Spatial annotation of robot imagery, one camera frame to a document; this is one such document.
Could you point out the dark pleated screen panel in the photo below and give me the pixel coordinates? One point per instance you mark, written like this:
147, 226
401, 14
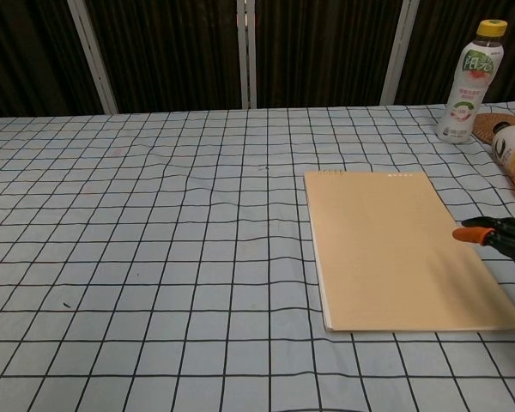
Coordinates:
26, 51
438, 43
167, 51
322, 51

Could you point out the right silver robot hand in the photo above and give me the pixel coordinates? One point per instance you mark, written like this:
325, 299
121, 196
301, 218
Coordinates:
510, 234

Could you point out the yellow spiral notebook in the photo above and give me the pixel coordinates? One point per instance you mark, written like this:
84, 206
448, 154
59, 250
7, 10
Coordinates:
390, 249

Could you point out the white bottle yellow cap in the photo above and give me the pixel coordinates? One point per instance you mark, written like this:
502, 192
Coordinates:
463, 86

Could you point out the blue checkered tablecloth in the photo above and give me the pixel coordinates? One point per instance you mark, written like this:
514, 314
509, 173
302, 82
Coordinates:
154, 257

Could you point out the round woven coaster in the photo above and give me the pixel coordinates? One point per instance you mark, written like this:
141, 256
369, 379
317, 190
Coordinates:
485, 124

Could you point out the white screen frame post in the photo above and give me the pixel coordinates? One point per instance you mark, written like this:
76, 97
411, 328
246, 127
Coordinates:
397, 51
245, 51
92, 56

